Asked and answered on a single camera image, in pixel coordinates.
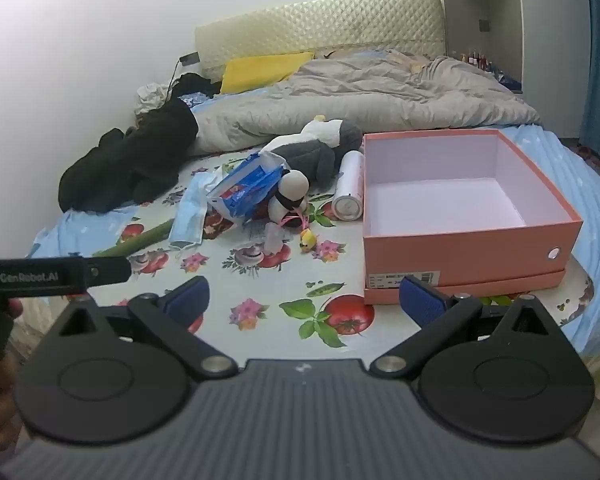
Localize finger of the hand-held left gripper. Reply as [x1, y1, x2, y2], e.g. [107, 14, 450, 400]
[82, 256, 132, 288]

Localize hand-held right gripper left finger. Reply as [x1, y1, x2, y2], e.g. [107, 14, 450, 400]
[55, 276, 241, 381]

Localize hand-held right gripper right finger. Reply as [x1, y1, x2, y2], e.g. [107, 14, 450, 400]
[370, 276, 553, 380]

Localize pink cardboard box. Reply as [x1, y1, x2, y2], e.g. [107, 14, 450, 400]
[362, 129, 584, 306]

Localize clear plastic packet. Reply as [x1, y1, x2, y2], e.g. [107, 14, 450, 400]
[262, 222, 288, 253]

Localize blue tissue packet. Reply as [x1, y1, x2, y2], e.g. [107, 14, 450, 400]
[206, 152, 288, 226]

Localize small penguin plush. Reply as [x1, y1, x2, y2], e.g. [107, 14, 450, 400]
[267, 170, 312, 223]

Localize green plush cucumber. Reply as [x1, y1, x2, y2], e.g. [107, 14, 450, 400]
[96, 217, 177, 260]

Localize dark red patterned pouch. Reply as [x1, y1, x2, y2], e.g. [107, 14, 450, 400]
[202, 207, 236, 240]

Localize blue face mask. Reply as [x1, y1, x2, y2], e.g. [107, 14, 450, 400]
[169, 172, 218, 252]

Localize black clothing pile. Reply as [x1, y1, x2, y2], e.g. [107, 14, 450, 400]
[58, 97, 200, 213]

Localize white cylindrical can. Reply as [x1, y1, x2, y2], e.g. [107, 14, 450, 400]
[331, 151, 366, 222]

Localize white crumpled clothing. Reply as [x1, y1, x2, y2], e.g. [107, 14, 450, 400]
[134, 82, 173, 116]

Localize large grey penguin plush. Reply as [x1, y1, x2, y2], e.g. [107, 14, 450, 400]
[260, 116, 365, 183]

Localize blue patterned cloth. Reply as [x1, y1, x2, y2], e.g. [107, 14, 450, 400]
[182, 91, 216, 111]

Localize black garment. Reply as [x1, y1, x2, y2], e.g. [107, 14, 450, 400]
[172, 72, 223, 101]

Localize grey duvet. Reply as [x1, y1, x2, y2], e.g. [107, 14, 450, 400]
[187, 50, 541, 157]

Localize yellow pillow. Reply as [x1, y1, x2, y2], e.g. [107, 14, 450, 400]
[220, 51, 315, 95]

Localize dark blue box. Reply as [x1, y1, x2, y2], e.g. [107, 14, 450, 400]
[495, 71, 523, 92]

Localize tan cloth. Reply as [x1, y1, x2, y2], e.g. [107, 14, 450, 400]
[395, 52, 431, 73]

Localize row of small bottles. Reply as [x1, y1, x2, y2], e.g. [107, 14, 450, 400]
[457, 50, 496, 72]

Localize cream quilted headboard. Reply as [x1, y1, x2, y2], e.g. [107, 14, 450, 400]
[195, 0, 443, 81]

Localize white built-in cabinet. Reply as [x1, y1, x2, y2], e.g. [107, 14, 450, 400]
[439, 0, 593, 143]

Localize black wall charger with cable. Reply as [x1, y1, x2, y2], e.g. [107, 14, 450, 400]
[167, 52, 201, 88]

